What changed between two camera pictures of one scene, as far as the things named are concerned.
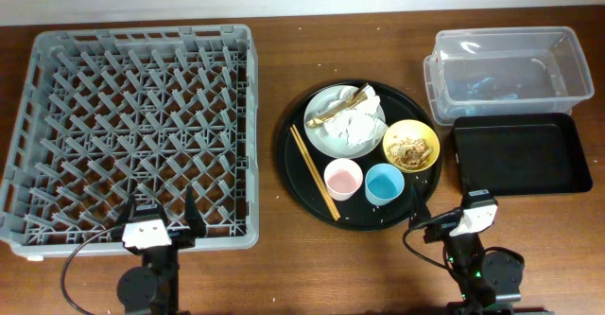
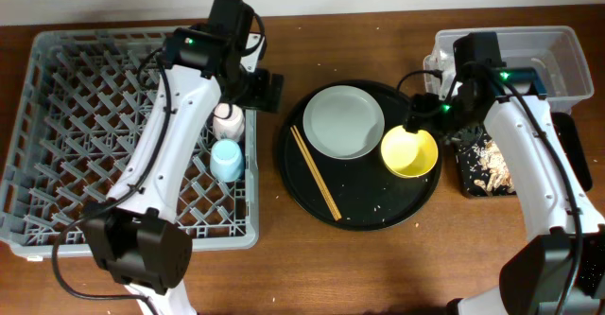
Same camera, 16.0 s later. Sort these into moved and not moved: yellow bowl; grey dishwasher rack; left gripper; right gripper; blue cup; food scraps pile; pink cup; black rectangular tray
Moved: food scraps pile; pink cup; blue cup; right gripper; left gripper
Not moved: black rectangular tray; yellow bowl; grey dishwasher rack
